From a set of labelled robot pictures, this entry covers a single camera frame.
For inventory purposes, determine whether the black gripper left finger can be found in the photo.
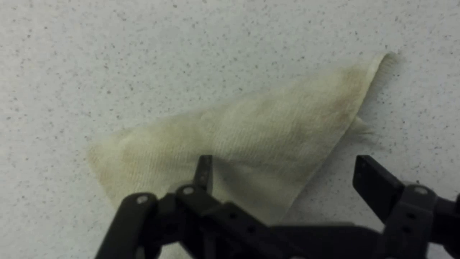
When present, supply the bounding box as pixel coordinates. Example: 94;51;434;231
94;154;270;259

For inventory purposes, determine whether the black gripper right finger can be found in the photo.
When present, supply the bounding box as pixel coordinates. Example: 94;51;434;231
352;154;460;259

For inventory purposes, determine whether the beige stained cloth towel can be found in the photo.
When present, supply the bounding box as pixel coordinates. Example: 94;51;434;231
85;51;400;228

